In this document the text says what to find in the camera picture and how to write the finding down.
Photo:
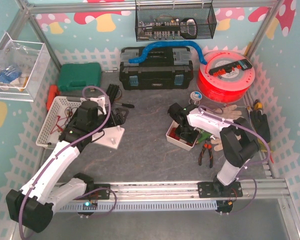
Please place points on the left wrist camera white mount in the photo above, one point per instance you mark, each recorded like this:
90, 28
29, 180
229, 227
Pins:
101, 101

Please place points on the white knit glove lower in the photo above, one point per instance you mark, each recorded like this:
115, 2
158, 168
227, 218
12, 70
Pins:
217, 144

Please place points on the white peg base plate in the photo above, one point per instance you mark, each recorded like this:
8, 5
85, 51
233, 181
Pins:
111, 138

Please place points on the brown kapton tape roll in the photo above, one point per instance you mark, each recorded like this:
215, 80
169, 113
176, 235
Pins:
119, 95

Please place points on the white knit glove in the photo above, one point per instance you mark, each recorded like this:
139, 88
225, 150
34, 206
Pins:
217, 144
228, 112

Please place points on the solder wire spool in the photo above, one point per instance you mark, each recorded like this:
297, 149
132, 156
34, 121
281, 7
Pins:
195, 98

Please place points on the black aluminium extrusion bar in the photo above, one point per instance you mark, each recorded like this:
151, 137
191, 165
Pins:
112, 91

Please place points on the black plastic toolbox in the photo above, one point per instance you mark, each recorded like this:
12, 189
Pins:
164, 68

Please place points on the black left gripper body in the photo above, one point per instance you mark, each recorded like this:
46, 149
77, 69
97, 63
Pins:
115, 116

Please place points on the black terminal strip red buttons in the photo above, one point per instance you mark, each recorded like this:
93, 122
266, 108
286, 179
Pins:
242, 64

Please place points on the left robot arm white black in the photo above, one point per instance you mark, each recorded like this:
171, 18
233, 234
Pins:
34, 205

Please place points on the black rubber glove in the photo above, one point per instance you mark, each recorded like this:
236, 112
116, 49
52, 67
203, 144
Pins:
260, 123

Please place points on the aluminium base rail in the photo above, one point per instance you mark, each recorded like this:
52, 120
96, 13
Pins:
188, 190

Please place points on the clear acrylic wall box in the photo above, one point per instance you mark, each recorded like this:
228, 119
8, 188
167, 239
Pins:
22, 68

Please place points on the small black screwdriver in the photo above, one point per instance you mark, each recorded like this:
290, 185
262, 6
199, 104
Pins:
126, 105

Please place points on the white knit glove upper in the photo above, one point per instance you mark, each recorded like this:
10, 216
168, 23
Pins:
228, 112

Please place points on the orange tool handle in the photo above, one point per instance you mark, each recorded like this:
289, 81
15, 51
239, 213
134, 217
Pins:
52, 93

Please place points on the white tray of springs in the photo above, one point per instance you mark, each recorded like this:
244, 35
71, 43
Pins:
172, 137

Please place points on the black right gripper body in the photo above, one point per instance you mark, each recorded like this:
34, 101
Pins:
186, 133

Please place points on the black wire mesh basket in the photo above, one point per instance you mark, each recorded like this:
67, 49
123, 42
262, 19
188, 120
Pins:
174, 20

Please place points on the black device in basket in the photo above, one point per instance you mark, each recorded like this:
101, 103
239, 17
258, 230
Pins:
68, 132

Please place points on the green plastic tool case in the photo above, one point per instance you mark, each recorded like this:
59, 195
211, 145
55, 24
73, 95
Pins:
76, 76

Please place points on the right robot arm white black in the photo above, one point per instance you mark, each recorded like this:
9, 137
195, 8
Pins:
239, 142

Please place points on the blue white glove in box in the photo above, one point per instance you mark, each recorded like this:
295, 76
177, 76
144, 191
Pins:
10, 76

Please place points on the red filament spool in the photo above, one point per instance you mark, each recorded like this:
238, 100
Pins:
226, 88

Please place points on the white perforated plastic basket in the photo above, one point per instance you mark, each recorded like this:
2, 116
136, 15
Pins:
58, 116

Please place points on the grey slotted cable duct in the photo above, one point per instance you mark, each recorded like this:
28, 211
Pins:
139, 206

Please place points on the green hose nozzle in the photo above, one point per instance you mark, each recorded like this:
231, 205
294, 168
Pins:
205, 136

